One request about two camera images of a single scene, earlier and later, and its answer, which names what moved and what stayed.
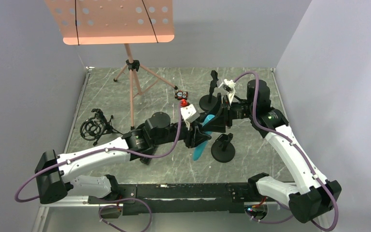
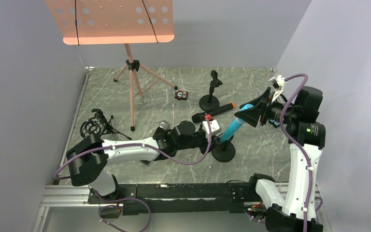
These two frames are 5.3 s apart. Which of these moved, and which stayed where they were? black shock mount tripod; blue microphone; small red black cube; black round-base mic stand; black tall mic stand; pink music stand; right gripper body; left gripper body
Moved: blue microphone; left gripper body; right gripper body
Stayed: pink music stand; black round-base mic stand; black tall mic stand; black shock mount tripod; small red black cube
